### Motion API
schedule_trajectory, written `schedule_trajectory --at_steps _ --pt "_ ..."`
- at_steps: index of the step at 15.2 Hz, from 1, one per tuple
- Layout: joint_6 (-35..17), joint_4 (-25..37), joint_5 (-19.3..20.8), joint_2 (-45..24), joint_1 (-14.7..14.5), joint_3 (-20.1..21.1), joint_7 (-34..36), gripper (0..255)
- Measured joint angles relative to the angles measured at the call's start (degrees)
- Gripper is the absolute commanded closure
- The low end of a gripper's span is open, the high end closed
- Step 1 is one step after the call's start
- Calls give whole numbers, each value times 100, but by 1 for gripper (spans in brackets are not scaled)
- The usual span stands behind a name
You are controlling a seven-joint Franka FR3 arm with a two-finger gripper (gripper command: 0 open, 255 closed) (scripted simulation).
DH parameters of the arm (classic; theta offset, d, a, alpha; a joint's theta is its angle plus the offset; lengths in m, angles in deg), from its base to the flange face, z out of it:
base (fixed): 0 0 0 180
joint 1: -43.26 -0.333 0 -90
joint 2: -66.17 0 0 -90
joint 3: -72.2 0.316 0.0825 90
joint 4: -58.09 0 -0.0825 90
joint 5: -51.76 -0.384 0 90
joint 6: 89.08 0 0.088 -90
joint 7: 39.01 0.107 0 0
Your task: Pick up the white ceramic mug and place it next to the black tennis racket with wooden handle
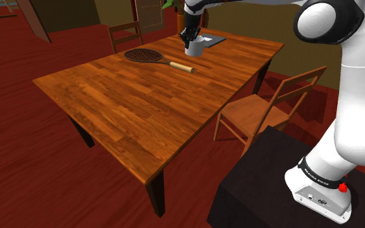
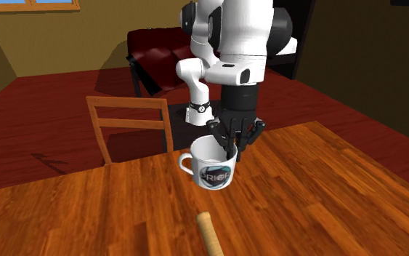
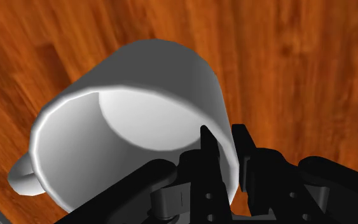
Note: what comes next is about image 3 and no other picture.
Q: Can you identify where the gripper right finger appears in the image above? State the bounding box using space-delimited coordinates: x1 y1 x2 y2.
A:
231 123 358 224

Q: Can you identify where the white mug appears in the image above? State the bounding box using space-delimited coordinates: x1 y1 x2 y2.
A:
7 38 240 214

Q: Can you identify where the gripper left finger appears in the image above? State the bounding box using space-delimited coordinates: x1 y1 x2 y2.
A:
54 125 233 224

